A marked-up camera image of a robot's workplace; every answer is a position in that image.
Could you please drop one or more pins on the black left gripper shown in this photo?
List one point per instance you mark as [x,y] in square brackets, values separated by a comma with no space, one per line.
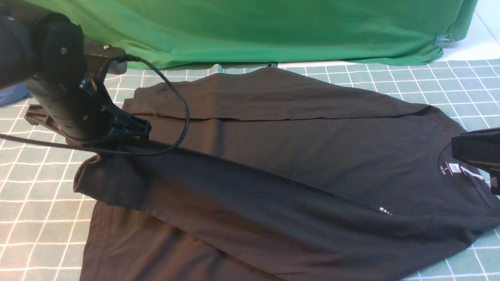
[82,112]

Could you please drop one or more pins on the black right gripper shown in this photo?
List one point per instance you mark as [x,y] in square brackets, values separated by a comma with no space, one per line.
[480,149]

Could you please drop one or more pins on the dark gray long-sleeve top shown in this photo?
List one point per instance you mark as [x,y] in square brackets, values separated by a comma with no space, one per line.
[282,177]

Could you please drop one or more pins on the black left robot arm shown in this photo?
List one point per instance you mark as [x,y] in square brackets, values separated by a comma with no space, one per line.
[48,54]

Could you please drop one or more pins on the blue garment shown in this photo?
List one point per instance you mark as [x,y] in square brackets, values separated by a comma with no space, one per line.
[13,94]

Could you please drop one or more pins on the green backdrop cloth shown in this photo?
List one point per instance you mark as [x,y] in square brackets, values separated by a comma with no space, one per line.
[172,33]

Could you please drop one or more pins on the clear binder clip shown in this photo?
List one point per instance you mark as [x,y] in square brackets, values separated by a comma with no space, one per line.
[444,41]

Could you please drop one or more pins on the green checkered tablecloth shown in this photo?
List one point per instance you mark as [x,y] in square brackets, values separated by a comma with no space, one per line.
[44,224]

